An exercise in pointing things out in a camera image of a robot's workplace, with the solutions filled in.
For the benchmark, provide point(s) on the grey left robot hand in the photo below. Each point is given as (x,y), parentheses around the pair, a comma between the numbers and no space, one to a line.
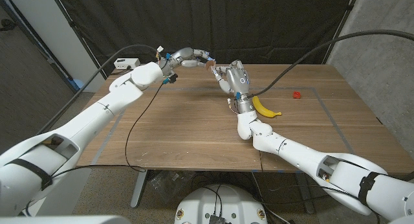
(182,57)

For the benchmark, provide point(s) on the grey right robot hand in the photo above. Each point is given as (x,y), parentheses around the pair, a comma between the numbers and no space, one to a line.
(237,80)

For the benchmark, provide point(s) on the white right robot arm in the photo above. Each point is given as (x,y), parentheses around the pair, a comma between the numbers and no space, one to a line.
(291,152)

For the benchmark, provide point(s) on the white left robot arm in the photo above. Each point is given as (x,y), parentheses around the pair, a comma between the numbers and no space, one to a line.
(97,110)

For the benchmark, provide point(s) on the yellow banana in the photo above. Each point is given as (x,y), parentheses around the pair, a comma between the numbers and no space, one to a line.
(262,110)

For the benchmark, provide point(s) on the small red block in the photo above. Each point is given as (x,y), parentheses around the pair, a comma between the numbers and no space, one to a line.
(297,94)

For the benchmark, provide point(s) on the grey tape outline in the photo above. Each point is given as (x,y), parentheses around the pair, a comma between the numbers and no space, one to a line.
(194,88)

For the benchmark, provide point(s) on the black backdrop curtain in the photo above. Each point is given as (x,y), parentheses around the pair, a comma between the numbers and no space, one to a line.
(210,23)

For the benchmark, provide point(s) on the white power box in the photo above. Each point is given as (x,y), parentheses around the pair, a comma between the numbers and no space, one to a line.
(124,63)

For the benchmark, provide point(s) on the black backdrop stand pole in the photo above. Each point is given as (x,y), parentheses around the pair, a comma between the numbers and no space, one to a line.
(341,26)
(81,36)

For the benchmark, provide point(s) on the pale blue object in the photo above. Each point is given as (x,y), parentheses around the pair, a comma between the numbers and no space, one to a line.
(78,85)

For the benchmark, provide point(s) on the clear plastic bag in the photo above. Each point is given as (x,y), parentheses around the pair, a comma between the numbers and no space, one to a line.
(168,185)

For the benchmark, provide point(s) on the white robot torso dome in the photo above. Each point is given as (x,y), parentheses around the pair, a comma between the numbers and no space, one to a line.
(197,201)

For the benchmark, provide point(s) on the black finned torso module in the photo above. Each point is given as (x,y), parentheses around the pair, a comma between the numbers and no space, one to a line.
(217,219)

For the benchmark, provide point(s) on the white robot torso rim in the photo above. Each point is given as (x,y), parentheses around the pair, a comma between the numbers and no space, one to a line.
(64,220)

